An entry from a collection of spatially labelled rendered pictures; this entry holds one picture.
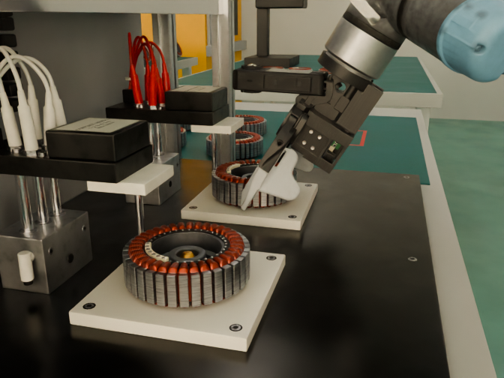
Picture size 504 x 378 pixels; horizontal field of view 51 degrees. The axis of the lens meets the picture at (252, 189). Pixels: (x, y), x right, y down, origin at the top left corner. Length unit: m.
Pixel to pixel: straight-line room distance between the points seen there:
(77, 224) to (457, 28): 0.40
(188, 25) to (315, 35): 1.98
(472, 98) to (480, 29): 5.31
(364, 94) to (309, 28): 5.16
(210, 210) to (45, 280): 0.23
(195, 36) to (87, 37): 3.36
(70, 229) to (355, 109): 0.34
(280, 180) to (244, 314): 0.23
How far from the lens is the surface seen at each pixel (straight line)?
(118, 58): 0.87
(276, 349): 0.41
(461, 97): 5.82
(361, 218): 0.67
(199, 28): 4.12
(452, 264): 0.63
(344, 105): 0.64
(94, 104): 0.80
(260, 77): 0.64
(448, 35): 0.54
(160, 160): 0.72
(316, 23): 5.77
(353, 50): 0.61
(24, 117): 0.47
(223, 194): 0.66
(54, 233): 0.51
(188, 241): 0.50
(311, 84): 0.63
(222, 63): 0.86
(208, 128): 0.66
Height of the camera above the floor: 1.01
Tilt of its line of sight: 18 degrees down
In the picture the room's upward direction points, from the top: straight up
